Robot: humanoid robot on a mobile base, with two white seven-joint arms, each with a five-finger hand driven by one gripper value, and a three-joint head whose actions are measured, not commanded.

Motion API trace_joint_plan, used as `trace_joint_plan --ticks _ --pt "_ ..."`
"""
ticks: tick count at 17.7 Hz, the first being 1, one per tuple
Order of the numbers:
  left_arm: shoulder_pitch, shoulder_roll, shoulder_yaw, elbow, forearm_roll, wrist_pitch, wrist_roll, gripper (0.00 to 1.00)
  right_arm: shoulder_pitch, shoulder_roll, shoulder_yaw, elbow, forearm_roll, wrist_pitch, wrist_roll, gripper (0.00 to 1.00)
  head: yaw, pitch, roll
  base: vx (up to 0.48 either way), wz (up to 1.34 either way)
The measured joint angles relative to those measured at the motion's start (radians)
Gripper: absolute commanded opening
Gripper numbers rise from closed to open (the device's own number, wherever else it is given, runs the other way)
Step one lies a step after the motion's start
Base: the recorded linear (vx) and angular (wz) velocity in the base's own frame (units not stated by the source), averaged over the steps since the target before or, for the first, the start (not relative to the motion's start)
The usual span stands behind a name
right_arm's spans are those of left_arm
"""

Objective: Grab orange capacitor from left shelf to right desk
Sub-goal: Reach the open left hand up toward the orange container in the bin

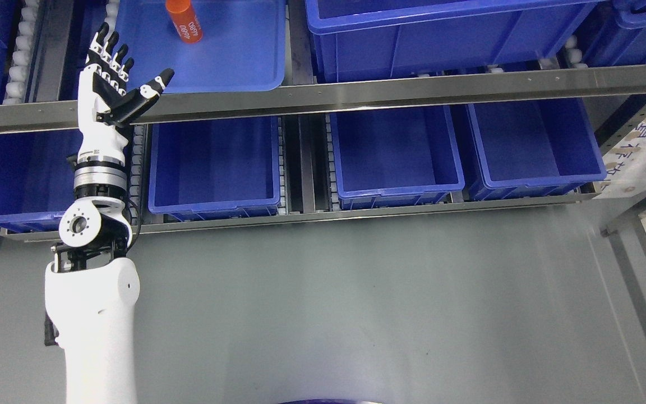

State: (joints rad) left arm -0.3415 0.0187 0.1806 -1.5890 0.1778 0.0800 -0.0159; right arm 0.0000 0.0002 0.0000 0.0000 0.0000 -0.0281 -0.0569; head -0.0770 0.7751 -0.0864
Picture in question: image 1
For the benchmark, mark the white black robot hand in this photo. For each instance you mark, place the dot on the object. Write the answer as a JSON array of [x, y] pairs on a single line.
[[105, 106]]

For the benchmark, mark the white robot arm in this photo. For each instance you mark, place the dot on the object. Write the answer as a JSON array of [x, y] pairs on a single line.
[[91, 286]]

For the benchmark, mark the steel shelf rack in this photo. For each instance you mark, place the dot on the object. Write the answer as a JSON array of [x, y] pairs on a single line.
[[316, 99]]

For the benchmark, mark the blue lower bin far left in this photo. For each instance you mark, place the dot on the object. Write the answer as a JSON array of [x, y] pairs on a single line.
[[36, 180]]

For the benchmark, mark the blue shallow tray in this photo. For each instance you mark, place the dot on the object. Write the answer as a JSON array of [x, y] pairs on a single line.
[[242, 48]]

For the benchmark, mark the large blue upper bin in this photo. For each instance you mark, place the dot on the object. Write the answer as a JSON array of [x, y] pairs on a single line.
[[377, 40]]

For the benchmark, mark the blue upper bin far right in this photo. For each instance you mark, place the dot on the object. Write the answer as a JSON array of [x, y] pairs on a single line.
[[614, 34]]

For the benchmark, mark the white printed sign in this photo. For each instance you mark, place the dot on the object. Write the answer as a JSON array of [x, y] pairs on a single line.
[[622, 140]]

